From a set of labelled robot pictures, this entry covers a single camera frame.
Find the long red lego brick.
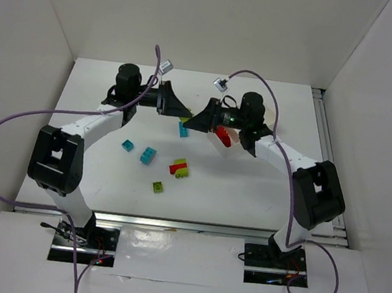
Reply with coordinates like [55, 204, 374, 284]
[214, 126, 232, 148]

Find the long green lego brick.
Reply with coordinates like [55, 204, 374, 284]
[179, 117, 190, 123]

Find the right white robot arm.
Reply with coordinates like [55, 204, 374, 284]
[184, 92, 345, 260]

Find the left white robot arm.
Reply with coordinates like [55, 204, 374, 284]
[27, 63, 191, 243]

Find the long teal lego brick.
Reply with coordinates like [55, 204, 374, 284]
[178, 121, 189, 138]

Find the white divided container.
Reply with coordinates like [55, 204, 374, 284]
[203, 100, 277, 165]

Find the curved teal lego brick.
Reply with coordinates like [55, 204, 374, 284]
[140, 147, 156, 165]

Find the green red curved lego stack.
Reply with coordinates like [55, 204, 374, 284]
[168, 158, 189, 179]

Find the small teal lego brick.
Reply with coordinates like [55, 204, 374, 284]
[121, 140, 135, 152]

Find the small green lego brick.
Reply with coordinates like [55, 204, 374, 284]
[152, 181, 163, 194]

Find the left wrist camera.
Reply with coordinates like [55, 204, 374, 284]
[158, 59, 174, 75]

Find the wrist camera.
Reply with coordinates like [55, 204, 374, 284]
[158, 59, 174, 75]
[213, 78, 228, 94]

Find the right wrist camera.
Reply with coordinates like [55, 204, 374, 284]
[213, 78, 228, 94]

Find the front aluminium rail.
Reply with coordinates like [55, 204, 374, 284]
[15, 206, 348, 247]

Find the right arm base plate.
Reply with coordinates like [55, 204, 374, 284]
[237, 243, 308, 288]

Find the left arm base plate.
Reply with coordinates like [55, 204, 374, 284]
[40, 221, 120, 268]

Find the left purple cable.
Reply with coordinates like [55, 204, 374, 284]
[0, 23, 165, 293]

